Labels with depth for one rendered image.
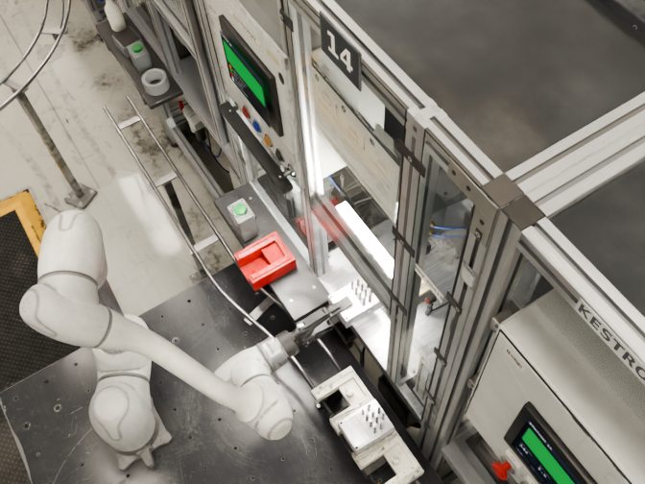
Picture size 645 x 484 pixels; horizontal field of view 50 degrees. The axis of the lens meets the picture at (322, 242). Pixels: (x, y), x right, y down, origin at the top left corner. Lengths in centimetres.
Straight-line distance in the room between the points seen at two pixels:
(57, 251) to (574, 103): 113
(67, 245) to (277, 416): 66
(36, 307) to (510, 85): 106
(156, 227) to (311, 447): 165
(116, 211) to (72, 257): 197
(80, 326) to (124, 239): 192
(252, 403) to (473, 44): 104
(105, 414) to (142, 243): 152
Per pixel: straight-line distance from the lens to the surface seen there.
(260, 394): 181
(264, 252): 221
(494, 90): 117
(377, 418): 196
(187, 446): 230
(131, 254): 347
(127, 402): 210
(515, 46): 124
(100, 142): 394
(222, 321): 243
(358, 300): 200
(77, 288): 164
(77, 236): 170
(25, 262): 363
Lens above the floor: 284
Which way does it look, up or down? 59 degrees down
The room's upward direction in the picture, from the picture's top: 5 degrees counter-clockwise
